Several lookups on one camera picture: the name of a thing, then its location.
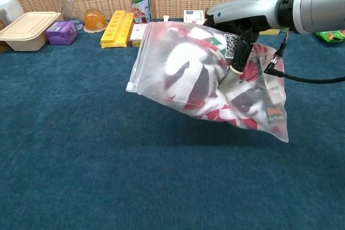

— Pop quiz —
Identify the orange jelly cup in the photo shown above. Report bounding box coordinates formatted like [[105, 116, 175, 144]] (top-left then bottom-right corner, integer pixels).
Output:
[[82, 8, 108, 33]]

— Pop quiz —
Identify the green snack bag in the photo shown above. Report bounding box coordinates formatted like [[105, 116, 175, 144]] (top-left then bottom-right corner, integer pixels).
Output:
[[315, 29, 345, 43]]

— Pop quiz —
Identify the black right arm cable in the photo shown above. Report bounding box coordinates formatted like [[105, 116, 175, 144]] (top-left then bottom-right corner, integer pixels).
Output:
[[264, 29, 345, 84]]

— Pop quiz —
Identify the beige lidded food container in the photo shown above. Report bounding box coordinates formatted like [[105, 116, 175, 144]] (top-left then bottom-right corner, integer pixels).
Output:
[[0, 11, 61, 52]]

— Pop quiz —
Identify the red and white box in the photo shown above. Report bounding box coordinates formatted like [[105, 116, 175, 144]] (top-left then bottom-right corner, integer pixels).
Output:
[[183, 10, 207, 24]]

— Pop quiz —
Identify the dark red small carton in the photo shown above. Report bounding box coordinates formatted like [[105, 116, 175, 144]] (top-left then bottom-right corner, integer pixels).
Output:
[[128, 22, 148, 48]]

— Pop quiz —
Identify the white canister with green label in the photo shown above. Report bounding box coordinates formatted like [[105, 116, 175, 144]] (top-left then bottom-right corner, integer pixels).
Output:
[[129, 0, 152, 24]]

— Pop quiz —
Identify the white kitchen appliance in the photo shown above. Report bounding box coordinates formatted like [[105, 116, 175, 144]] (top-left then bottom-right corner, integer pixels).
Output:
[[0, 0, 25, 26]]

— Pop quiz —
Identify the blue table cloth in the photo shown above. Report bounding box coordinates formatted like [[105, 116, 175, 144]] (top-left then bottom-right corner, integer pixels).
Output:
[[0, 17, 345, 230]]

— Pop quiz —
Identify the red white patterned garment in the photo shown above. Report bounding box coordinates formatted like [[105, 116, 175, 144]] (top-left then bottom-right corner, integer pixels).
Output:
[[161, 22, 285, 134]]

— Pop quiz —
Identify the purple carton box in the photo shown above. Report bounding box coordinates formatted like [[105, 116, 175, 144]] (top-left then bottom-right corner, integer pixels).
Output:
[[45, 20, 79, 46]]

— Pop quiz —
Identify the frosted plastic zip bag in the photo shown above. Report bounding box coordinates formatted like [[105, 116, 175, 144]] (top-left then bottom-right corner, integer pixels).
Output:
[[125, 21, 289, 143]]

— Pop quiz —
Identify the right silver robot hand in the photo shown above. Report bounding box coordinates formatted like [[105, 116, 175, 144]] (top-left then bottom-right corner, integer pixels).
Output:
[[204, 0, 286, 84]]

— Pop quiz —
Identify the yellow plastic egg tray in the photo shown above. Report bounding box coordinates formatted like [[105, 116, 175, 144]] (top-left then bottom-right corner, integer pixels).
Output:
[[100, 10, 135, 49]]

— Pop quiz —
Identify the black clothing hang tag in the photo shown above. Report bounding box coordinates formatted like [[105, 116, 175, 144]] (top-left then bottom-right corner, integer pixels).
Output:
[[265, 79, 286, 124]]

